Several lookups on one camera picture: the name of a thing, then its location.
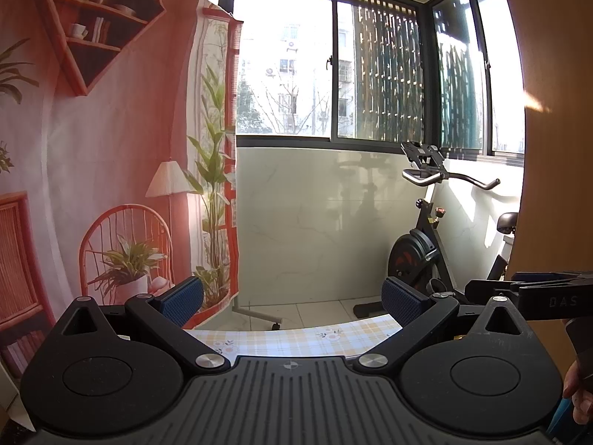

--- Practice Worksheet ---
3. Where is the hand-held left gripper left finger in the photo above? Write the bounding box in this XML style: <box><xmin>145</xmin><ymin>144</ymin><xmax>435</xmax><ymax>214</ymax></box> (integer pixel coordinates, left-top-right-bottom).
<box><xmin>56</xmin><ymin>277</ymin><xmax>231</xmax><ymax>374</ymax></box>

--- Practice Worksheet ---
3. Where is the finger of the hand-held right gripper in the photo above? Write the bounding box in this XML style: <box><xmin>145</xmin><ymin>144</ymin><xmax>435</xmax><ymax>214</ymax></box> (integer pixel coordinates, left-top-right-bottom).
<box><xmin>464</xmin><ymin>279</ymin><xmax>522</xmax><ymax>307</ymax></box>
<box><xmin>511</xmin><ymin>272</ymin><xmax>593</xmax><ymax>287</ymax></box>

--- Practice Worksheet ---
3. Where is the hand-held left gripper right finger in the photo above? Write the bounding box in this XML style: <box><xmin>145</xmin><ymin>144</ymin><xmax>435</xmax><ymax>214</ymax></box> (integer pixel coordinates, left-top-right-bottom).
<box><xmin>354</xmin><ymin>277</ymin><xmax>533</xmax><ymax>376</ymax></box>

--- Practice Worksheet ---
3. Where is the person's right hand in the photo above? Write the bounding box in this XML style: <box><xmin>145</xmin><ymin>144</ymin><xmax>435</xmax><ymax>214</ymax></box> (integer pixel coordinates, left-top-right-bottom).
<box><xmin>563</xmin><ymin>360</ymin><xmax>593</xmax><ymax>425</ymax></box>

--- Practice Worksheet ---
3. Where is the black exercise bike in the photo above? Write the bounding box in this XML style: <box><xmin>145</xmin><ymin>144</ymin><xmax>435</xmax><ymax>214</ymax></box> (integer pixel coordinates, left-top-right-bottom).
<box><xmin>353</xmin><ymin>141</ymin><xmax>520</xmax><ymax>322</ymax></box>

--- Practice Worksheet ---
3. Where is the metal backdrop stand base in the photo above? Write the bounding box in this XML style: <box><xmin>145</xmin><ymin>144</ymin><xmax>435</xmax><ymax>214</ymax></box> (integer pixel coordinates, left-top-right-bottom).
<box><xmin>232</xmin><ymin>303</ymin><xmax>284</xmax><ymax>331</ymax></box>

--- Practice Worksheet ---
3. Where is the plaid floral tablecloth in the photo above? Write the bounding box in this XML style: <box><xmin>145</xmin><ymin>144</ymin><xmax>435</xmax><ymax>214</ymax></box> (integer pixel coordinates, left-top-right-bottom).
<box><xmin>188</xmin><ymin>313</ymin><xmax>405</xmax><ymax>368</ymax></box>

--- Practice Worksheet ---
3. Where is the light wooden cabinet panel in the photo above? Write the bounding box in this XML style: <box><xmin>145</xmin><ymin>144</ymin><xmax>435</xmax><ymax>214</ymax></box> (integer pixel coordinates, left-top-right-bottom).
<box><xmin>493</xmin><ymin>0</ymin><xmax>593</xmax><ymax>284</ymax></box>

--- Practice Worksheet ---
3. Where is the printed room backdrop cloth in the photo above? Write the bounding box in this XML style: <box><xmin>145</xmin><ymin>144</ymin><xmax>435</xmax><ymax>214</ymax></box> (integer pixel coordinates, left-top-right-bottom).
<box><xmin>0</xmin><ymin>0</ymin><xmax>245</xmax><ymax>381</ymax></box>

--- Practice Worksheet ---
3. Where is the sliding glass window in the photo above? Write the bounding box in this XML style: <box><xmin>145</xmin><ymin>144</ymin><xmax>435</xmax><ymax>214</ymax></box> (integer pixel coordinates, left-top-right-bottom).
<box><xmin>188</xmin><ymin>0</ymin><xmax>527</xmax><ymax>157</ymax></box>

